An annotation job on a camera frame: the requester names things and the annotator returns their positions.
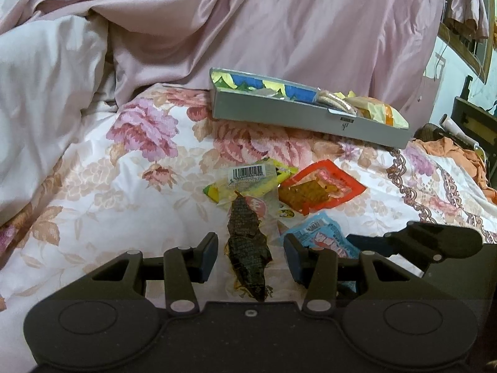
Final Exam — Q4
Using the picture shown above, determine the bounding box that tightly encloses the red spicy tofu packet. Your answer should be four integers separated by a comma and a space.
278, 159, 367, 216

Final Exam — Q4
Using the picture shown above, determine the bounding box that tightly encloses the dark seaweed snack packet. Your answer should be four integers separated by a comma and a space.
227, 192, 273, 302

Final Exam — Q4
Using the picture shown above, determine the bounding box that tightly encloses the yellow snack packet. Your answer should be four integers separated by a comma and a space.
203, 158, 298, 205

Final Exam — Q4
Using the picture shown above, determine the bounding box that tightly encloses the orange cloth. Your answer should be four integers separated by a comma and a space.
414, 137, 497, 205

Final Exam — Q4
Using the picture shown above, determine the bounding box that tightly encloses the blue shrimp snack packet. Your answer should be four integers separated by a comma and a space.
279, 212, 360, 288

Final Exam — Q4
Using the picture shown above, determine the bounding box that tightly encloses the floral bed sheet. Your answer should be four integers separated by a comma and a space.
1, 85, 496, 372

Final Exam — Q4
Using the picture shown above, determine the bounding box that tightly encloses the small white green packet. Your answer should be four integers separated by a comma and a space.
269, 201, 306, 228

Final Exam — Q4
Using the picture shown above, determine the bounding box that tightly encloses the dark wooden furniture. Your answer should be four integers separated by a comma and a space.
414, 0, 497, 187

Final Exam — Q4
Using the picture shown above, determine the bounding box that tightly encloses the yellow orange snack bag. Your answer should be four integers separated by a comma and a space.
335, 91, 409, 130

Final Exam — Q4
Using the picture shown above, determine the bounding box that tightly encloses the round crackers packet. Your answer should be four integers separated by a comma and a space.
316, 90, 358, 115

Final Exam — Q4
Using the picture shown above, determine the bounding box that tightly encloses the pink satin blanket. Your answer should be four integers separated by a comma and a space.
1, 0, 443, 129

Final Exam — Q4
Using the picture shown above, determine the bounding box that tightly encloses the grey cardboard box tray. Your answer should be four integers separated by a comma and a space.
210, 67, 411, 148

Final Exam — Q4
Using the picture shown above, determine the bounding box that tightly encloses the white pink quilt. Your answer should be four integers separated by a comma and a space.
1, 4, 116, 223

